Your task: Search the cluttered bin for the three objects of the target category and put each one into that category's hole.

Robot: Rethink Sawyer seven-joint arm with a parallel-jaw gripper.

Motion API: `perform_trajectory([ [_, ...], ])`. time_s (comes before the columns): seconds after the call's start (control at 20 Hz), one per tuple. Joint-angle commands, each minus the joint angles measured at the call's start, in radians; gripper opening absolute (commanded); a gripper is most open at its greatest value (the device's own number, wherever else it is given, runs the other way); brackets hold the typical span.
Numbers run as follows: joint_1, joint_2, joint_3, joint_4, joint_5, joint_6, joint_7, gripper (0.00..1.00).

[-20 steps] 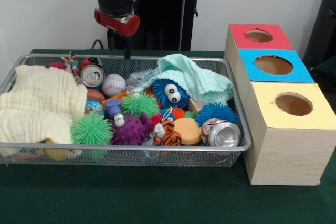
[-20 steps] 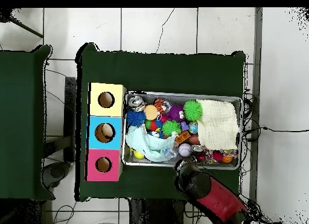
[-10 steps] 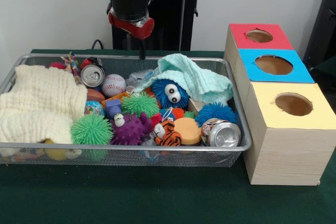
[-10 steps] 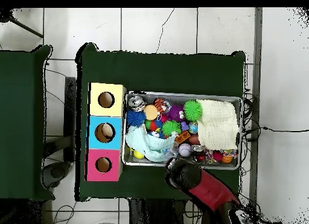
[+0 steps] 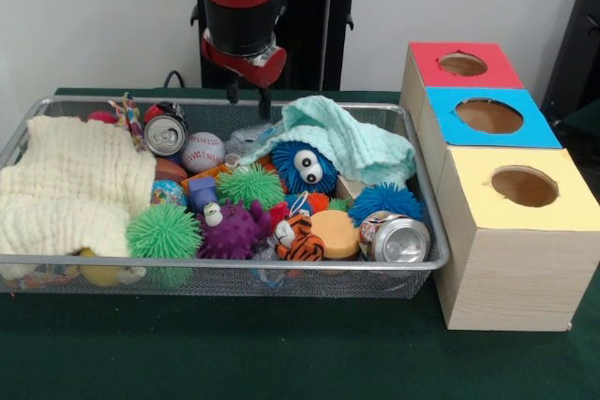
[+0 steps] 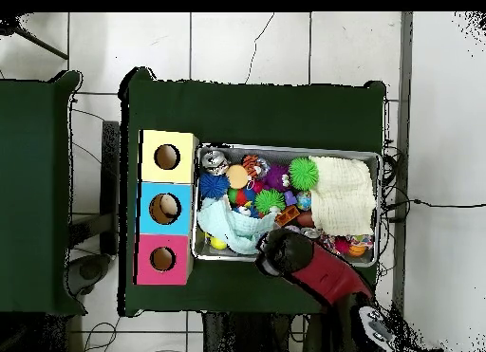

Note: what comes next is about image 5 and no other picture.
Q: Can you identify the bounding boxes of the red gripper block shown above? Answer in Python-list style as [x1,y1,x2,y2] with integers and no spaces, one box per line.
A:
[201,29,288,120]

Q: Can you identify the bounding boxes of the white baseball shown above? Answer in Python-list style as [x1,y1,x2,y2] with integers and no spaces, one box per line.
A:
[181,131,226,174]

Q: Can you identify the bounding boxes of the light blue waffle cloth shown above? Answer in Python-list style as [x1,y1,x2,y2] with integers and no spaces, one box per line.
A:
[241,95,418,185]

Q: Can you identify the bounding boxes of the wooden box with three holes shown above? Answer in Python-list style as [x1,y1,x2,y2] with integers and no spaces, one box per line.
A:
[400,41,600,332]

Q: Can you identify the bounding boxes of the blue spiky ball with eyes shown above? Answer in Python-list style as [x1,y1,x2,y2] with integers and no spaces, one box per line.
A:
[271,141,338,195]

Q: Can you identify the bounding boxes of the green spiky toy with eyes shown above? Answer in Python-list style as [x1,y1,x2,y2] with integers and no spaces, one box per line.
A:
[215,163,287,212]

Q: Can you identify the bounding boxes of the red and silver drink can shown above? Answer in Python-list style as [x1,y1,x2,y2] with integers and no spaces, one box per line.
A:
[142,102,189,157]

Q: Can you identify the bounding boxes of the purple spiky toy with eyes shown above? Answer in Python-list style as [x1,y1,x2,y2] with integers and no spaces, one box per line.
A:
[195,200,274,260]

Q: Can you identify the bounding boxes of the tiger plush toy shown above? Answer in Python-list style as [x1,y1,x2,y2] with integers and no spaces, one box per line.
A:
[273,213,325,262]

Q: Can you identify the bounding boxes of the green spiky rubber ball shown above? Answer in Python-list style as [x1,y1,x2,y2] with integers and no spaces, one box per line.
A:
[126,202,203,260]

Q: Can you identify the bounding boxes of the blue spiky rubber ball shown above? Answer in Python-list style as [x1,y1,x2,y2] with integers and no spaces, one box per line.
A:
[349,183,426,228]

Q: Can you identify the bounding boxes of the cream waffle cloth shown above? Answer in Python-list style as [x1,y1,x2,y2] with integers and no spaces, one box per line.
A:
[0,114,158,259]

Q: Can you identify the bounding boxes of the crushed silver drink can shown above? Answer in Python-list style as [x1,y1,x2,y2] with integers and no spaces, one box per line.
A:
[358,211,431,264]

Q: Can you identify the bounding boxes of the dark green table cloth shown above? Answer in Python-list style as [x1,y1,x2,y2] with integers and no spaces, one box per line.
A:
[0,85,600,400]

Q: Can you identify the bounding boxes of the black stand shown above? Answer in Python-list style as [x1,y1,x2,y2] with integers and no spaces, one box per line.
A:
[541,0,600,127]

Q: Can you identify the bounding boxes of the black cable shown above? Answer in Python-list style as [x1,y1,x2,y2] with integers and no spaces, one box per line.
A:
[162,70,188,90]

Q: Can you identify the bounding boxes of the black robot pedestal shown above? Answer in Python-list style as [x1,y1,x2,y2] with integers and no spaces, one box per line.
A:
[194,0,379,91]

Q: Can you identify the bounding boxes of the shallow wire mesh bin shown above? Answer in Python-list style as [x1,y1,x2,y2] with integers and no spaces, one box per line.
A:
[0,96,452,301]

